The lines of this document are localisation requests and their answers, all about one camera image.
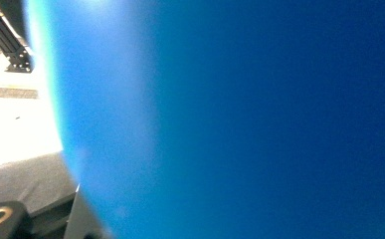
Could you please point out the black metal frame post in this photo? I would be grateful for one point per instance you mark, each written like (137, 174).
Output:
(4, 36)

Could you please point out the blue bottle with white cap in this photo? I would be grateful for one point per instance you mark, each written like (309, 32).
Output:
(246, 119)

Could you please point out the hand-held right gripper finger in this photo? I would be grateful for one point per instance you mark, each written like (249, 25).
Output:
(31, 179)

